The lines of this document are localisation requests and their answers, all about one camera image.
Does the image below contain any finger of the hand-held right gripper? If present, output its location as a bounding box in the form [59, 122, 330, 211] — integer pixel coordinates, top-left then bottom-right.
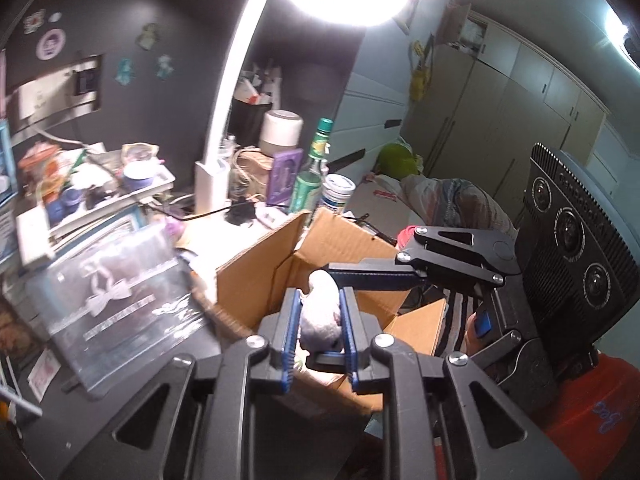
[326, 226, 522, 292]
[467, 310, 531, 386]

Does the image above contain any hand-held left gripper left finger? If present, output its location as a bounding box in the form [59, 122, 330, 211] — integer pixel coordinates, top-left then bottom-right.
[55, 286, 306, 480]

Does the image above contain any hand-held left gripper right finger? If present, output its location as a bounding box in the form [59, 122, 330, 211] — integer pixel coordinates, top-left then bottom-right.
[339, 285, 581, 480]

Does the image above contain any white plush toy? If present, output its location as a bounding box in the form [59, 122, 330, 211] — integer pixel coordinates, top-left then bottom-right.
[298, 269, 346, 353]

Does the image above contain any cardboard box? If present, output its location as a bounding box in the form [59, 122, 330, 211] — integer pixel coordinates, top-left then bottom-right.
[215, 207, 448, 416]

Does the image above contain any striped cloth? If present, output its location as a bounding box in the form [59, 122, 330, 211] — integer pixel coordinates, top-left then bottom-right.
[435, 290, 481, 356]

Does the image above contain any patterned blanket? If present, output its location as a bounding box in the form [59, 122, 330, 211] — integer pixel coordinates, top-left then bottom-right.
[400, 174, 516, 236]

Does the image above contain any green plush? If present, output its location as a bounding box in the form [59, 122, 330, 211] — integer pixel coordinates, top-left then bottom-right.
[376, 142, 426, 178]

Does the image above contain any white lidded jar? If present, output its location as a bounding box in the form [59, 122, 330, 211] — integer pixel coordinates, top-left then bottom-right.
[320, 173, 357, 216]

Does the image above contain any green can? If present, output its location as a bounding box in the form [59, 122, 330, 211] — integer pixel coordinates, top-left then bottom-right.
[289, 170, 323, 213]

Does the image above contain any white drawer cabinet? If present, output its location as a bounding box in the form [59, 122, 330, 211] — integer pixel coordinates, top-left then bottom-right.
[332, 72, 416, 191]

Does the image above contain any green bottle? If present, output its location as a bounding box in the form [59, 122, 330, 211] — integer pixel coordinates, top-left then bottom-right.
[305, 117, 335, 181]

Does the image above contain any purple box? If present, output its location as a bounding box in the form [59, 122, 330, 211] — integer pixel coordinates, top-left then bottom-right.
[267, 147, 305, 207]

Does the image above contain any clear plastic bag with bow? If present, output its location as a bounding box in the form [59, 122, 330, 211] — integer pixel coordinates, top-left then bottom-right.
[25, 225, 221, 401]

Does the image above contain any beige wardrobe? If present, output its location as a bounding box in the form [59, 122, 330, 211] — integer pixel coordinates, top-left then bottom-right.
[400, 2, 631, 211]

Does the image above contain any yellow hanging plush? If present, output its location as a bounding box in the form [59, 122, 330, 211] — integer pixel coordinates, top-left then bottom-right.
[410, 35, 435, 103]

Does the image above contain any white cylinder humidifier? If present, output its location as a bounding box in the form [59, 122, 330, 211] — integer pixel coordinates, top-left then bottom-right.
[260, 109, 305, 157]

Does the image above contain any purple and white cup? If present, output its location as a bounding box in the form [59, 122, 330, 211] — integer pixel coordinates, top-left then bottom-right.
[121, 160, 156, 193]

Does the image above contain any black pen holder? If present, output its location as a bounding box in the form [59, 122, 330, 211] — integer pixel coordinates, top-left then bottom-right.
[231, 62, 281, 148]

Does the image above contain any pink sachet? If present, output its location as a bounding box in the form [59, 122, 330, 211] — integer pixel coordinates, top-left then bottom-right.
[27, 350, 61, 396]

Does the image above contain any ceiling light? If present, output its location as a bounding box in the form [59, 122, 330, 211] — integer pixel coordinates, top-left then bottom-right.
[602, 7, 640, 61]

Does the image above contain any white desk lamp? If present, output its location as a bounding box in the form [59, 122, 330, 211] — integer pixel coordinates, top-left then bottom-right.
[192, 0, 421, 218]

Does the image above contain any orange haired figurine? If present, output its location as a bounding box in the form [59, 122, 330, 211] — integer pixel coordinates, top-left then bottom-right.
[19, 141, 61, 186]

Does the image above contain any blue character box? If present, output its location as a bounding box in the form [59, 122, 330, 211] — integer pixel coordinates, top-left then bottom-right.
[0, 120, 16, 201]

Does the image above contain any round portrait badge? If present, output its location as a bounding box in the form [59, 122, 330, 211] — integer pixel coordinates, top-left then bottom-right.
[37, 29, 67, 58]

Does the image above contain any woven rope basket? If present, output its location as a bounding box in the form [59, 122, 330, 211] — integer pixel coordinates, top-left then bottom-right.
[232, 147, 273, 198]

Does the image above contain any white wire rack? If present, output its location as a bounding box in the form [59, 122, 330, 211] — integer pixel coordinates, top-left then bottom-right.
[0, 355, 43, 418]

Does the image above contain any white cable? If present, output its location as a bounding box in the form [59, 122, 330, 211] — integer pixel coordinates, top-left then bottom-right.
[35, 127, 93, 151]

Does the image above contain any teal character wall sticker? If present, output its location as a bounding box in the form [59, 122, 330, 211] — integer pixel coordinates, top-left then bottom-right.
[115, 57, 137, 86]

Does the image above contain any beige character wall sticker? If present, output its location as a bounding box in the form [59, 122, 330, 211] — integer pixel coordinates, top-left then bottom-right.
[137, 22, 161, 51]

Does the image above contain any wall socket panel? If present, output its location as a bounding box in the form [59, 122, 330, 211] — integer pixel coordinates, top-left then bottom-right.
[5, 52, 103, 131]

